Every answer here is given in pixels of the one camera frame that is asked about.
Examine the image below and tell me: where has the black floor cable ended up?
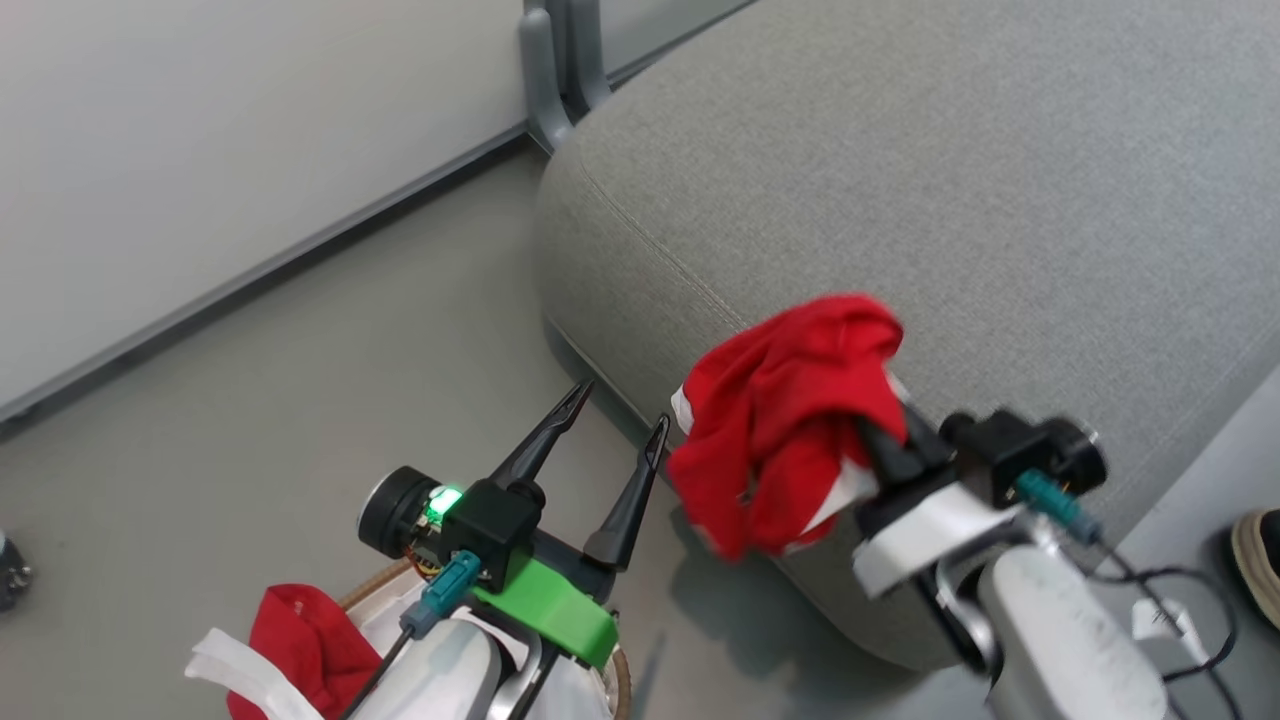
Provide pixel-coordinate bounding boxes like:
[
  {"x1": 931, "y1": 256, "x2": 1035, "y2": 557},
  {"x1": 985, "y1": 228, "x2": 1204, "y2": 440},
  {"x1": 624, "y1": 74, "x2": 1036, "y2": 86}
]
[{"x1": 1098, "y1": 540, "x2": 1245, "y2": 720}]

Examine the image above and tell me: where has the teal left camera cable plug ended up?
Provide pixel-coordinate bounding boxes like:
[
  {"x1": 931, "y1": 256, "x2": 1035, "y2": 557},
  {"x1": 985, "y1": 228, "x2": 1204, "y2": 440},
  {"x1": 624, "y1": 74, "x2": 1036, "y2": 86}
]
[{"x1": 400, "y1": 550, "x2": 484, "y2": 641}]

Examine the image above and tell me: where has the grey fabric sofa seat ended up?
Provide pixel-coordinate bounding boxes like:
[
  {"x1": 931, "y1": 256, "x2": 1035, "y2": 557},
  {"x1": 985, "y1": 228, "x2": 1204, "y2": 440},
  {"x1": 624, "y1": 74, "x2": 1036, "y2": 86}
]
[{"x1": 533, "y1": 0, "x2": 1280, "y2": 673}]

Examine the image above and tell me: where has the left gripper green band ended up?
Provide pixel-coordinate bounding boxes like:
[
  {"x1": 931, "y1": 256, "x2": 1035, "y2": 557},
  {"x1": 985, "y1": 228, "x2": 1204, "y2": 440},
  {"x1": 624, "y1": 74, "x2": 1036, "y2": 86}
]
[{"x1": 468, "y1": 378, "x2": 672, "y2": 670}]

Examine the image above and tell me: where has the wicker laundry basket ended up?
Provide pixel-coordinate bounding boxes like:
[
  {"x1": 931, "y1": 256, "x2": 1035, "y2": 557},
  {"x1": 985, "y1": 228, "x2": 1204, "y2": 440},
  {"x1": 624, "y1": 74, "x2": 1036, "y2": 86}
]
[{"x1": 338, "y1": 558, "x2": 634, "y2": 720}]

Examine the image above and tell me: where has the grey metal frame post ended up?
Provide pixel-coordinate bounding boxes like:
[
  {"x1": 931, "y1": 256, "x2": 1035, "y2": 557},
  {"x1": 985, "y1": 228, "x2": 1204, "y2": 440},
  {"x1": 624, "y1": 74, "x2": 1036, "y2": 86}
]
[{"x1": 517, "y1": 0, "x2": 614, "y2": 154}]

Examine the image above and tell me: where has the dark shoe with tan sole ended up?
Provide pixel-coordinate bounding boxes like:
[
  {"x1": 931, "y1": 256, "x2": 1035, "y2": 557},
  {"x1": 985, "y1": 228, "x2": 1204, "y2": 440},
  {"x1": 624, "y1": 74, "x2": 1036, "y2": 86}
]
[{"x1": 1229, "y1": 507, "x2": 1280, "y2": 632}]

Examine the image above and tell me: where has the dark small floor object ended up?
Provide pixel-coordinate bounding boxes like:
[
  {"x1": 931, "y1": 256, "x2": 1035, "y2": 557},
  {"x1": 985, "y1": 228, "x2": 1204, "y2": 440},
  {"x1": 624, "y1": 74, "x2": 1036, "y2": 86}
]
[{"x1": 0, "y1": 529, "x2": 34, "y2": 614}]

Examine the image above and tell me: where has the white power adapter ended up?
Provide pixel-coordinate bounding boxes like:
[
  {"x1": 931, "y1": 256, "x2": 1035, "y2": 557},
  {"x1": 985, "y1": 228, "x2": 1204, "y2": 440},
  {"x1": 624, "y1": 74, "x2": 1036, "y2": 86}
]
[{"x1": 1130, "y1": 596, "x2": 1203, "y2": 663}]

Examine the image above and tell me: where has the red clothing with label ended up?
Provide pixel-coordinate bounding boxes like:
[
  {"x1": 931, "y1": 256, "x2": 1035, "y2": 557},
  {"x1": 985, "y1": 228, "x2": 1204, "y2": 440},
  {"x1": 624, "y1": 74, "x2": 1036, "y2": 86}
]
[{"x1": 227, "y1": 583, "x2": 384, "y2": 720}]

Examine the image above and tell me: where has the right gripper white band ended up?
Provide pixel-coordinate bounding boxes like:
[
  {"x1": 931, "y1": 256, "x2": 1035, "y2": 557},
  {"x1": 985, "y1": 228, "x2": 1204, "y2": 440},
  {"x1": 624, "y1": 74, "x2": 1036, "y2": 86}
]
[{"x1": 851, "y1": 398, "x2": 1023, "y2": 603}]

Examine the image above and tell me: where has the teal right camera cable plug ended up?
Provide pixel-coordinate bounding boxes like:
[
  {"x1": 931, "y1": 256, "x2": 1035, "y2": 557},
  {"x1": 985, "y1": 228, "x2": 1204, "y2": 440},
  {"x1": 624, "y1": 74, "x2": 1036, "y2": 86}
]
[{"x1": 1014, "y1": 470, "x2": 1104, "y2": 547}]

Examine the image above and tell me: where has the red garment with white trim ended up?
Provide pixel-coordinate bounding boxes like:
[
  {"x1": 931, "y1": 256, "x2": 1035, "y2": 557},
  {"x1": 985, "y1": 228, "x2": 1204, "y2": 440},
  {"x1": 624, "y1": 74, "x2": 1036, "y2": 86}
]
[{"x1": 666, "y1": 293, "x2": 909, "y2": 562}]

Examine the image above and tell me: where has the teal camera cable plug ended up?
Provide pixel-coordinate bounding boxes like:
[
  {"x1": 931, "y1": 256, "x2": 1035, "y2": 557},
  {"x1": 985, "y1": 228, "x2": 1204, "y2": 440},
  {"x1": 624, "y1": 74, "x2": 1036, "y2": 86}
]
[
  {"x1": 400, "y1": 550, "x2": 484, "y2": 641},
  {"x1": 1014, "y1": 470, "x2": 1104, "y2": 547}
]

